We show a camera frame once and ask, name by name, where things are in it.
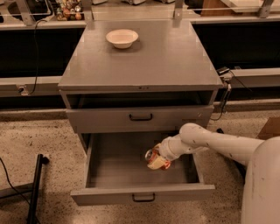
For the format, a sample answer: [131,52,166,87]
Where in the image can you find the white padded gripper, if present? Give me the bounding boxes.
[147,136,178,170]

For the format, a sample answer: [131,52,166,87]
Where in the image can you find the crushed orange soda can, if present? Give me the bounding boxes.
[145,150,160,164]

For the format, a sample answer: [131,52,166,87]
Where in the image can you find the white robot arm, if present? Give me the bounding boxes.
[145,123,280,224]

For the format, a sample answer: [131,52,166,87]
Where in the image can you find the open grey lower drawer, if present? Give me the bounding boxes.
[71,132,215,206]

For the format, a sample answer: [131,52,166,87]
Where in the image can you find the grey drawer cabinet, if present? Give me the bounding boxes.
[59,20,221,148]

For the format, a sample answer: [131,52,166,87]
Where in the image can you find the brown cardboard box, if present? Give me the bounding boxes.
[257,117,280,140]

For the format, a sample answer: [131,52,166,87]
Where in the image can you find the white paper bowl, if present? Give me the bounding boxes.
[106,29,138,49]

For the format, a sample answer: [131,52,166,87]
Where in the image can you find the black stand leg left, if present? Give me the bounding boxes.
[27,154,49,224]

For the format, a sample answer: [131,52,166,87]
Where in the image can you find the tray of assorted snacks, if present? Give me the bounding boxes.
[55,0,84,21]

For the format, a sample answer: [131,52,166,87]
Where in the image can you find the black lower drawer handle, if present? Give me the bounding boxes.
[132,193,156,203]

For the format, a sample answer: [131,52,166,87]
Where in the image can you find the black drawer handle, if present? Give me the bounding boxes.
[132,193,156,203]
[129,114,153,122]

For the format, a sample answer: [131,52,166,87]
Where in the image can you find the black upper drawer handle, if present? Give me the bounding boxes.
[129,114,153,122]

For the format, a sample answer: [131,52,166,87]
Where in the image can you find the black adapter with cable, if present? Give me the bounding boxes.
[211,66,246,122]

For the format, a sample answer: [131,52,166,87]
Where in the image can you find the wall power outlet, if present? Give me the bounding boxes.
[17,85,29,96]

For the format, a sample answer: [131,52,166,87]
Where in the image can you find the black cable on floor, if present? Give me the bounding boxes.
[0,157,41,224]

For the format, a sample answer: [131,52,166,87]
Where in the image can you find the black hanging power cable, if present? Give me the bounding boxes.
[28,18,48,96]

